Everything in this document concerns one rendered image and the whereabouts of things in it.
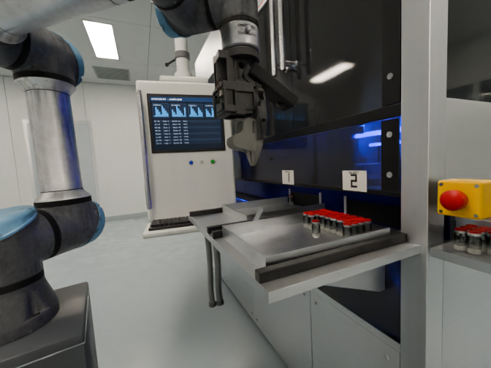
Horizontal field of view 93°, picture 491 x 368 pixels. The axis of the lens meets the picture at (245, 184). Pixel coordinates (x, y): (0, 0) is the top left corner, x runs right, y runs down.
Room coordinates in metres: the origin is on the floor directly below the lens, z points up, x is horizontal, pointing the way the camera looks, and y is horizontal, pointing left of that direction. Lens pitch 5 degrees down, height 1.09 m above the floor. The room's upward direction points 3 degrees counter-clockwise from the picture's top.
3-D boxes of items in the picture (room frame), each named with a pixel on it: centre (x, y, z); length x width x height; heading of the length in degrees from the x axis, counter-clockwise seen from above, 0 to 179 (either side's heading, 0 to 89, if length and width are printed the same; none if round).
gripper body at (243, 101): (0.47, 0.00, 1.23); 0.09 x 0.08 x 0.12; 114
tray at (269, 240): (0.60, -0.13, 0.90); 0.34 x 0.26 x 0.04; 113
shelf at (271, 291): (0.78, -0.11, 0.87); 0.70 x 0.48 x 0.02; 24
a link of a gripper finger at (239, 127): (0.48, 0.01, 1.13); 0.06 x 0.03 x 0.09; 114
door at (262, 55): (1.18, -0.12, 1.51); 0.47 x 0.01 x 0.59; 24
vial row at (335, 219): (0.65, -0.24, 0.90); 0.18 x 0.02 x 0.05; 23
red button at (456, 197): (0.45, -0.41, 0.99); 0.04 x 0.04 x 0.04; 24
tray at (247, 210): (0.96, -0.10, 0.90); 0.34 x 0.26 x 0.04; 114
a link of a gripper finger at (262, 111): (0.46, -0.03, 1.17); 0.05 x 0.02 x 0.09; 24
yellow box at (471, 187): (0.47, -0.45, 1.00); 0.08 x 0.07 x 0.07; 114
